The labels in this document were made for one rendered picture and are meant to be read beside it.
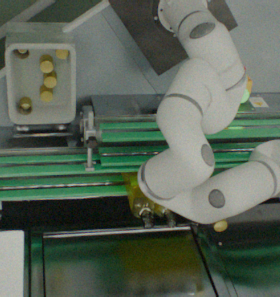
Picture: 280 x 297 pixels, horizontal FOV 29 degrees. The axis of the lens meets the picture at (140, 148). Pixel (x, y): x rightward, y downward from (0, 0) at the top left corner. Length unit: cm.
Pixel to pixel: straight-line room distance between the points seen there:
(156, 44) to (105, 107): 22
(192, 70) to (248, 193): 26
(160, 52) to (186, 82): 42
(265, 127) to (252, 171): 47
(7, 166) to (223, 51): 64
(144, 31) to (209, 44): 33
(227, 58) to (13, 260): 71
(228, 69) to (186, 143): 28
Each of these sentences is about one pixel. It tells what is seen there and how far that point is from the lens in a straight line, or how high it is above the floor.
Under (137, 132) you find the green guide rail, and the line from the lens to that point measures 138.
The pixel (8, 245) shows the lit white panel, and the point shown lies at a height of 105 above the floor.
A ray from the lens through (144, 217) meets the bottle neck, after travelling 130.
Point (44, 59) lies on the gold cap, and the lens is 141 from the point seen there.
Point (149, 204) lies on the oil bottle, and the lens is 132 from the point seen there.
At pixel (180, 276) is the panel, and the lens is 136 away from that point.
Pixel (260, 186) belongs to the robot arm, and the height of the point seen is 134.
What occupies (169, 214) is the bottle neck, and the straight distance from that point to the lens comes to 131.
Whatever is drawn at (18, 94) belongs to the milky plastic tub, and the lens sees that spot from 149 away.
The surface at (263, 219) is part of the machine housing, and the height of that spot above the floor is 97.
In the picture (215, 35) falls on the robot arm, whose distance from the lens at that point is 111.
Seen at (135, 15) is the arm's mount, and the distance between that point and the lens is 138.
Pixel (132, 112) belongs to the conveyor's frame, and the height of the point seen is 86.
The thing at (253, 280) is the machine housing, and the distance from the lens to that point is 144.
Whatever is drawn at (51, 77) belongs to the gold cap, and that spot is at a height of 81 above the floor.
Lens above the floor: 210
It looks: 56 degrees down
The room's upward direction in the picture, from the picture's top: 162 degrees clockwise
